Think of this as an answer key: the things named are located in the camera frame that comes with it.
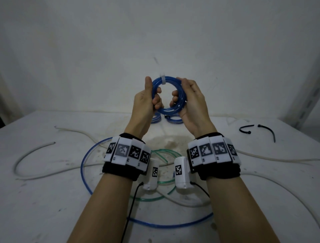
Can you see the person's right hand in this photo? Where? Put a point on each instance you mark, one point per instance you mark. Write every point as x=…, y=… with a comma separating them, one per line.
x=197, y=112

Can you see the person's left hand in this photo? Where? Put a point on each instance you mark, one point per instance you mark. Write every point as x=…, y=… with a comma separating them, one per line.
x=141, y=112

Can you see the curled black cable tie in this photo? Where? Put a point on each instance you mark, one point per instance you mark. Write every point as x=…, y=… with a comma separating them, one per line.
x=240, y=129

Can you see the long black cable tie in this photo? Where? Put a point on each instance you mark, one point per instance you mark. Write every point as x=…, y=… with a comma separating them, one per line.
x=268, y=128

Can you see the person's right forearm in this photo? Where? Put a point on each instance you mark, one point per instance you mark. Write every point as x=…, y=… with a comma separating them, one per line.
x=237, y=210

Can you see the person's left forearm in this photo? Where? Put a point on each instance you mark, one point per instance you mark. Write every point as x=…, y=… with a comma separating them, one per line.
x=105, y=210

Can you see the right black marker wristband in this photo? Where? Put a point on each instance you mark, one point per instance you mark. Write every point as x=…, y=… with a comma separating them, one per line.
x=220, y=172

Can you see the black marker wristband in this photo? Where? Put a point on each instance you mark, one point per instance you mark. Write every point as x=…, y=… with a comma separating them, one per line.
x=117, y=172
x=220, y=172

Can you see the left black marker wristband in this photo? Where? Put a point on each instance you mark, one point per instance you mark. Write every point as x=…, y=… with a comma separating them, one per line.
x=117, y=172

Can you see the white perforated shelf upright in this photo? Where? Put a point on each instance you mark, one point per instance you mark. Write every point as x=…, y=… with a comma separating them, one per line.
x=307, y=100

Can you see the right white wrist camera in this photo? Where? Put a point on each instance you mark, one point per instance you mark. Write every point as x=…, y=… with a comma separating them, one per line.
x=183, y=182

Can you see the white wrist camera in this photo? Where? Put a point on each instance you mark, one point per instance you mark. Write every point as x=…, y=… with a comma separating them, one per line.
x=183, y=182
x=150, y=184

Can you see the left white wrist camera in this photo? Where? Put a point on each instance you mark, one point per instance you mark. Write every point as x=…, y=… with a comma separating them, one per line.
x=150, y=184

